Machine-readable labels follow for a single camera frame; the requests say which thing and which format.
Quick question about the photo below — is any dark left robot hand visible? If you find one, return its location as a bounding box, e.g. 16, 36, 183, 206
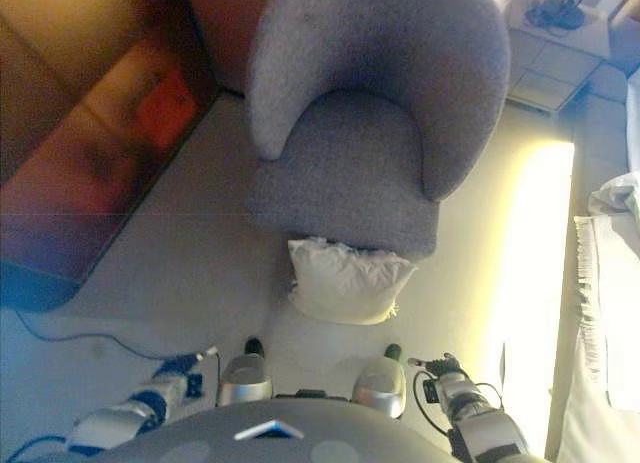
152, 346, 220, 382

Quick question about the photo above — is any dark right robot hand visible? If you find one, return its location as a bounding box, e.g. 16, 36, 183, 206
407, 353, 464, 379

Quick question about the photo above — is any white fringed cushion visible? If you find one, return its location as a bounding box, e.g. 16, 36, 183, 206
287, 237, 419, 327

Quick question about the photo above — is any silver left robot leg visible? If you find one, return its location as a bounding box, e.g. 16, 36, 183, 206
215, 336, 275, 407

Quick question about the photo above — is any grey robot torso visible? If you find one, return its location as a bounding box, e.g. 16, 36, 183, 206
29, 388, 466, 463

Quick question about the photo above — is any white fringed blanket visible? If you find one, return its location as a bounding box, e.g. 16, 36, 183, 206
554, 215, 640, 463

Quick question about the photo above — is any grey fabric armchair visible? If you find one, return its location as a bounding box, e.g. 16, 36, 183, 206
244, 0, 512, 257

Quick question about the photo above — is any white folded duvet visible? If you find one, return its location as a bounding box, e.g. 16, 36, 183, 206
588, 171, 640, 219

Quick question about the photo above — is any glossy brown wooden cabinet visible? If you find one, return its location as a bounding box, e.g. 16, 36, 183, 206
0, 0, 221, 314

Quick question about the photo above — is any grey upholstered bed base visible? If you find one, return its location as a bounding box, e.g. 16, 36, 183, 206
569, 62, 632, 219

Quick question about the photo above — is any white bed sheet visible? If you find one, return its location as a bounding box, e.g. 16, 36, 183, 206
624, 72, 640, 177

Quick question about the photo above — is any beige bedside table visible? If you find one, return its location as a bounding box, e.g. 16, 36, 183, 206
504, 0, 626, 114

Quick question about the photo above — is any grey upholstered headboard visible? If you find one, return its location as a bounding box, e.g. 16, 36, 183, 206
607, 0, 640, 77

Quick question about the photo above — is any thin black floor cable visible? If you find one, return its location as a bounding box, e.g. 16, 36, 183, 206
13, 308, 176, 362

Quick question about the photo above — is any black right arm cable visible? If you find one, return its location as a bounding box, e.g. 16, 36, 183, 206
412, 368, 505, 437

